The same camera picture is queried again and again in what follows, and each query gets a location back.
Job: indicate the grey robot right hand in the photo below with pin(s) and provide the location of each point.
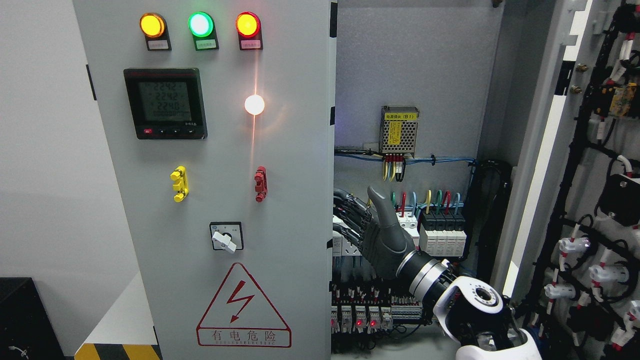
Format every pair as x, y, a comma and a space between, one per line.
377, 234

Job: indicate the grey cabinet door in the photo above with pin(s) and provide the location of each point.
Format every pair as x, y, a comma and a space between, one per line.
285, 236
569, 252

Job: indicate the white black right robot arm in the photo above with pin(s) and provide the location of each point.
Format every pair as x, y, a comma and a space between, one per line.
469, 311

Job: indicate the white socket breaker row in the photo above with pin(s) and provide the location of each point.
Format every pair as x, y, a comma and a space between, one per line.
342, 247

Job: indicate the black surge protector block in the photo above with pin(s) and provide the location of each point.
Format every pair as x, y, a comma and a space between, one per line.
442, 235

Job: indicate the lower relay terminal row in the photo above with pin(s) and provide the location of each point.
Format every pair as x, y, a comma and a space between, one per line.
372, 307

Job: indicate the metal mesh power supply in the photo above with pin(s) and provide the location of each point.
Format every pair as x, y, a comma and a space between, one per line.
398, 129

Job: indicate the red terminal connector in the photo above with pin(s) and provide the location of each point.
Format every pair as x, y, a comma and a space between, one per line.
260, 184

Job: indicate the red electric danger warning sticker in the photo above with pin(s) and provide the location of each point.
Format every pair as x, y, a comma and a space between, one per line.
241, 315

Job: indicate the white glowing indicator lamp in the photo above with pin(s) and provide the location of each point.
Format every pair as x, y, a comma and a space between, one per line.
254, 104

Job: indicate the yellow terminal connector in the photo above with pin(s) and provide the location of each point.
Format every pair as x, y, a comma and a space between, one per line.
180, 183

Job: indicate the red indicator light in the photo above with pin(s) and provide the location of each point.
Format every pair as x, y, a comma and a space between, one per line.
249, 29

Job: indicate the black digital power meter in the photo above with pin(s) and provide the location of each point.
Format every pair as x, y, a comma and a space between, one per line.
166, 103

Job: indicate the green indicator light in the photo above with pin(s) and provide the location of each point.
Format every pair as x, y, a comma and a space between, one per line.
203, 30

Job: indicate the yellow indicator light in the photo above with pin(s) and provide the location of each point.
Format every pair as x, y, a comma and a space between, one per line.
156, 32

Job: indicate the white rotary selector switch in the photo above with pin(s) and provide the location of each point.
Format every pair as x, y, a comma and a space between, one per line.
226, 236

